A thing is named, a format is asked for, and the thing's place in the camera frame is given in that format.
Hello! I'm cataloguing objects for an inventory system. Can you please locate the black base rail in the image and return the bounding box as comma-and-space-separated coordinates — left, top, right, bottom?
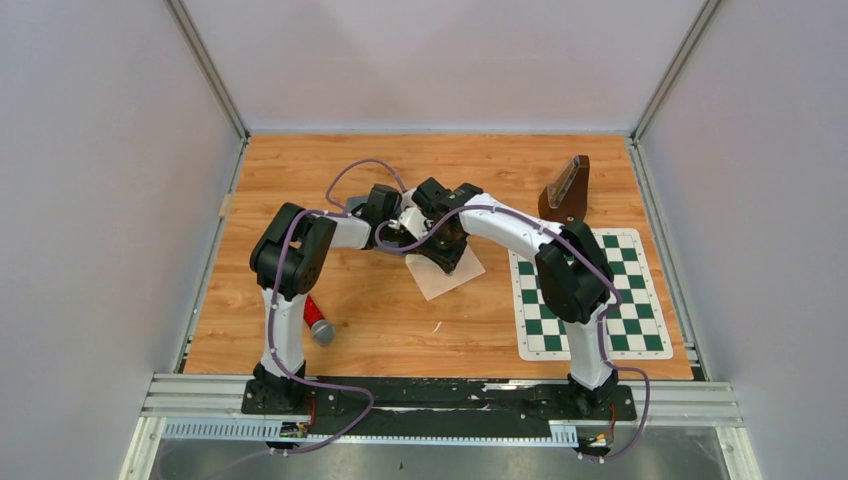
241, 377, 637, 439

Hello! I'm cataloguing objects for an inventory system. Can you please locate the grey envelope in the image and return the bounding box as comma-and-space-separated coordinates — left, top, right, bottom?
344, 195, 369, 217

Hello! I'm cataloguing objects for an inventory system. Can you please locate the purple cable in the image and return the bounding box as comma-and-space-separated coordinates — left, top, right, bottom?
266, 157, 409, 458
374, 204, 652, 464

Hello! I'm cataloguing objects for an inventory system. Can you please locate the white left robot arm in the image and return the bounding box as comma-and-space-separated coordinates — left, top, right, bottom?
247, 184, 412, 413

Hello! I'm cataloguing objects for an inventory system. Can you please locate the red microphone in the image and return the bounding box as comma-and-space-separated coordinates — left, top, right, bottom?
303, 295, 336, 346

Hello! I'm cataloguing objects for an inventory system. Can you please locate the cream pink envelope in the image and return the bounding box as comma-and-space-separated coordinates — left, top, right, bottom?
405, 246, 486, 301

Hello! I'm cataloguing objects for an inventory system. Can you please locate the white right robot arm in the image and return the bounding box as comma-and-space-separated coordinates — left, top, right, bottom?
404, 178, 618, 418

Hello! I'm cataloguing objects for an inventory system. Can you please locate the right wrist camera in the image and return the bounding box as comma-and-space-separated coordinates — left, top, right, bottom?
388, 188, 430, 240

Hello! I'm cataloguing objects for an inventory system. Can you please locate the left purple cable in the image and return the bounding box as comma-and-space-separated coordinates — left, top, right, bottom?
266, 157, 409, 458

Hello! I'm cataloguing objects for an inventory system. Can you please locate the green white chessboard mat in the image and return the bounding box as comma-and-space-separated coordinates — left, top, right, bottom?
508, 228, 674, 361

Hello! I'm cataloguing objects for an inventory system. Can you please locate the wooden metronome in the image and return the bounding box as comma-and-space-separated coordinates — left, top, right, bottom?
537, 155, 590, 224

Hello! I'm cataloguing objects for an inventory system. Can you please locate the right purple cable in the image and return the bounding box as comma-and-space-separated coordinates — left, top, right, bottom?
374, 204, 652, 464

